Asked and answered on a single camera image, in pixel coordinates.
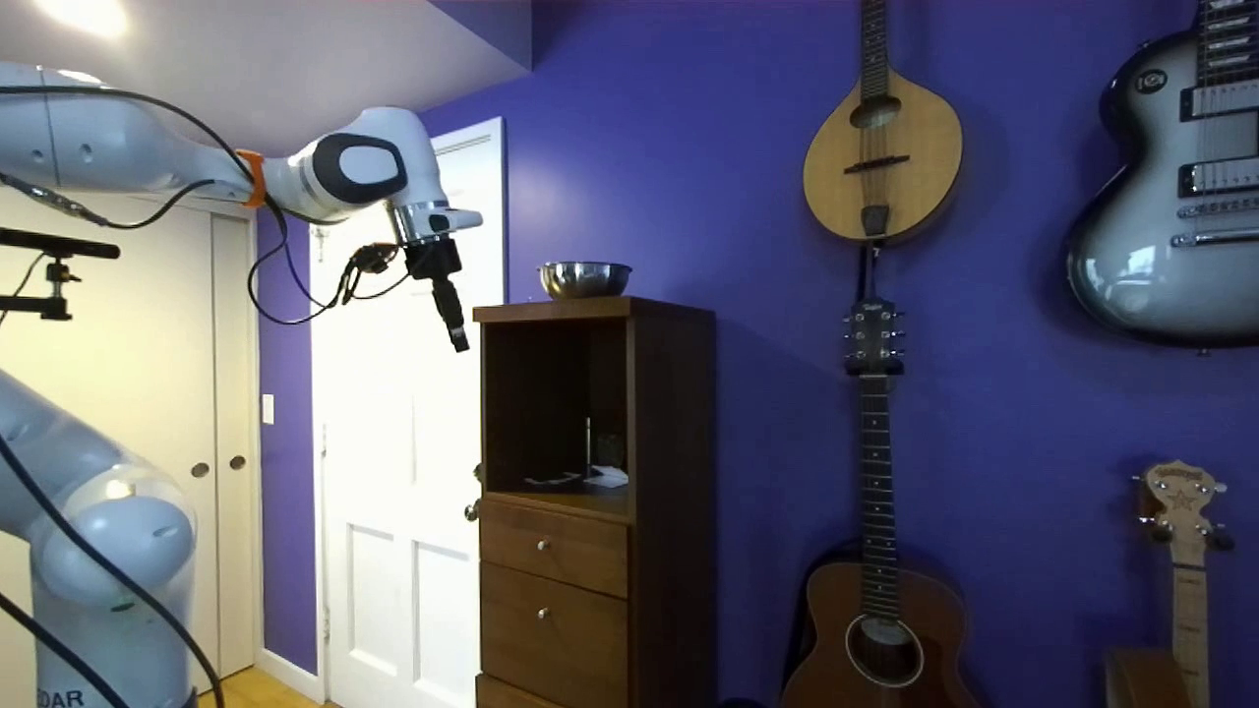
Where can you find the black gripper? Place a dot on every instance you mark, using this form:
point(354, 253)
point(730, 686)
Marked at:
point(430, 259)

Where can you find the shiny metal bowl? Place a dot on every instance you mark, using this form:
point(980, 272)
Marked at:
point(584, 276)

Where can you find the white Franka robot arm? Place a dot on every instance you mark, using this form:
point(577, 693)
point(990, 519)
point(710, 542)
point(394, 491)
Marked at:
point(103, 527)

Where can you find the orange band on arm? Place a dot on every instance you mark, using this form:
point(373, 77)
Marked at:
point(253, 180)

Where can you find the brown wooden shelf cabinet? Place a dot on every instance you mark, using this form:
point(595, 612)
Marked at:
point(654, 551)

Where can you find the white panel door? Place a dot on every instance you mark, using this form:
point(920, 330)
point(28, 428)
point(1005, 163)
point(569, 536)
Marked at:
point(394, 527)

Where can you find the small white object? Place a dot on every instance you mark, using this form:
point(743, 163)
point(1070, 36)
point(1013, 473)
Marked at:
point(609, 479)

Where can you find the cream closet double door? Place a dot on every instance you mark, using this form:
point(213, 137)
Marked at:
point(158, 395)

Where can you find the tan round mandolin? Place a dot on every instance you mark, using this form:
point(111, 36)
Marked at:
point(885, 163)

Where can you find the round ceiling light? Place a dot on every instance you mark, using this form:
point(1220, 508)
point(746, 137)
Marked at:
point(79, 18)

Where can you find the brown acoustic guitar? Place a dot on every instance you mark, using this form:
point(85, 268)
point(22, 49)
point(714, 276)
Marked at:
point(877, 614)

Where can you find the silver grey electric guitar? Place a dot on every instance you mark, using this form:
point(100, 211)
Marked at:
point(1161, 249)

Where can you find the light wood ukulele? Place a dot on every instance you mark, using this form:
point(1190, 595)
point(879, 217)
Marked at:
point(1185, 575)

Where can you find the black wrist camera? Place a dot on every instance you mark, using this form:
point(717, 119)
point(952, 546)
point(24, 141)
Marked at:
point(373, 260)

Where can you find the small white light switch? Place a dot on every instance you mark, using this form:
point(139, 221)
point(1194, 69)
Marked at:
point(271, 412)

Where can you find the black camera on stand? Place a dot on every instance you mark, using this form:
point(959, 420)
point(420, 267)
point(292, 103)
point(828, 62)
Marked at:
point(60, 246)

